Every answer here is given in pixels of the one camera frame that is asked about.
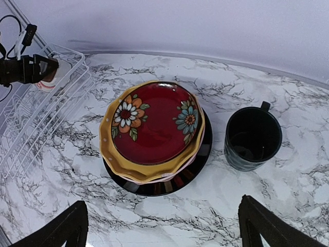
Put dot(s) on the dark red floral plate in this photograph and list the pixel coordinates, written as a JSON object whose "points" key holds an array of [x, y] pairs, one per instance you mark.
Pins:
{"points": [[154, 123]]}

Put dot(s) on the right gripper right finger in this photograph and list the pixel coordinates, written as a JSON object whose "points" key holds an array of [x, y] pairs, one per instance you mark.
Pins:
{"points": [[257, 222]]}

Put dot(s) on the pink bear plate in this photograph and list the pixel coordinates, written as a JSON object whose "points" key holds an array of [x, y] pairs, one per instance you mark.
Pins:
{"points": [[167, 176]]}

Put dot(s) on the white wire dish rack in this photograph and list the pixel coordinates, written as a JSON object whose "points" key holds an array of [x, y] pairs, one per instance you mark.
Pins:
{"points": [[29, 119]]}

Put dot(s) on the left aluminium frame post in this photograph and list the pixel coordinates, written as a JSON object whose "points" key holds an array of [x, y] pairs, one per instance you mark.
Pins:
{"points": [[24, 21]]}

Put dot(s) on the yellow polka dot plate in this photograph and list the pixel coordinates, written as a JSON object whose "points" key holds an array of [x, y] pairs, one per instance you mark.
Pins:
{"points": [[119, 165]]}

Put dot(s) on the white red patterned bowl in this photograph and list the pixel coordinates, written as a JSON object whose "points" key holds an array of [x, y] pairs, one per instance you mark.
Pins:
{"points": [[46, 86]]}

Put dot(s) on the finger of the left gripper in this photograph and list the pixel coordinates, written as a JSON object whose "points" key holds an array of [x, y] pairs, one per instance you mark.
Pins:
{"points": [[43, 66]]}

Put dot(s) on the cream brown cup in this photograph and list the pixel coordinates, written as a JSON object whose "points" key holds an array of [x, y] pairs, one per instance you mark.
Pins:
{"points": [[63, 69]]}

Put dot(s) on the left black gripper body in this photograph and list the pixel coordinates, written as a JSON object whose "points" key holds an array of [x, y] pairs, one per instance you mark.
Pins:
{"points": [[26, 70]]}

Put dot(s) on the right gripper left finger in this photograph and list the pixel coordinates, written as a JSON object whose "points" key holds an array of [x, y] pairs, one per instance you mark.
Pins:
{"points": [[70, 228]]}

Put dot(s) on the dark green mug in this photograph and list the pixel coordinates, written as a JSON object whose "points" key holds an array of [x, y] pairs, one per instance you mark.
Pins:
{"points": [[253, 136]]}

